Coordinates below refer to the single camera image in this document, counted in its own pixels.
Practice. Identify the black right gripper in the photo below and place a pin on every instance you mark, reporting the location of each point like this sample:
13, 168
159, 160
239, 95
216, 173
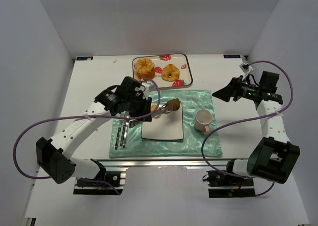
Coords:
233, 90

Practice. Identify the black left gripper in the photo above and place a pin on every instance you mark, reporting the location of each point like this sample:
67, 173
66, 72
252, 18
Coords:
143, 109

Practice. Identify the brown chocolate croissant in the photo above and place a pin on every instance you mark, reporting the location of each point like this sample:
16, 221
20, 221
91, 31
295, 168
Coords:
173, 105

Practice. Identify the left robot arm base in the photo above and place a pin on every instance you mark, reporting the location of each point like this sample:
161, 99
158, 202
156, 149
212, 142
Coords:
112, 183

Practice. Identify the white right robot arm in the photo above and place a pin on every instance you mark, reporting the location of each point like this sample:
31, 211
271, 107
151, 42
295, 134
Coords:
275, 156

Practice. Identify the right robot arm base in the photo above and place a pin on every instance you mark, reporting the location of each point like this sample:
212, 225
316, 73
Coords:
225, 186

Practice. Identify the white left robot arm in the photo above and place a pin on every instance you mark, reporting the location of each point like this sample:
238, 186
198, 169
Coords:
55, 155

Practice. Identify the orange layered cake bread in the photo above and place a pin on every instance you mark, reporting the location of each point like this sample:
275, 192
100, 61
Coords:
145, 68

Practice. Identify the silver fork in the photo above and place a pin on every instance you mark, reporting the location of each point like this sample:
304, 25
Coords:
118, 133

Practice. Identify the silver spoon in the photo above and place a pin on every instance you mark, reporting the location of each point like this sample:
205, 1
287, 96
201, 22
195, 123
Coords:
124, 133

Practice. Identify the pink ceramic mug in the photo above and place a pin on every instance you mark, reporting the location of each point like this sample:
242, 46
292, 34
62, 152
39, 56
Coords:
203, 119

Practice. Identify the white square plate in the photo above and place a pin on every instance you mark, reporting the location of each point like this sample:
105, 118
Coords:
167, 127

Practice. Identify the golden round pastry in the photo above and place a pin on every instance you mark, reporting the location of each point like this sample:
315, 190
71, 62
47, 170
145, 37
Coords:
170, 73

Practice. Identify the green satin placemat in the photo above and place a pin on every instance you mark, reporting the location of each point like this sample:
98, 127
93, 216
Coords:
193, 143

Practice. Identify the strawberry pattern tray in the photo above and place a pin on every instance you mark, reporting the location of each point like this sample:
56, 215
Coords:
161, 61

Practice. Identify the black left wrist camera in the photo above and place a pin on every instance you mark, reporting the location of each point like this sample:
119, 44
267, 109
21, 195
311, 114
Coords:
129, 85

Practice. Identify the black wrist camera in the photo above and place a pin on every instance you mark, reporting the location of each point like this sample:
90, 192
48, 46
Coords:
129, 85
268, 81

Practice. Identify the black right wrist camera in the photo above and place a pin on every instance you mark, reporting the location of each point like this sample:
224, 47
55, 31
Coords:
268, 81

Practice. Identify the aluminium table edge rail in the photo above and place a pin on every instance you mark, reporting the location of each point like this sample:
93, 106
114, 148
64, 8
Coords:
217, 162

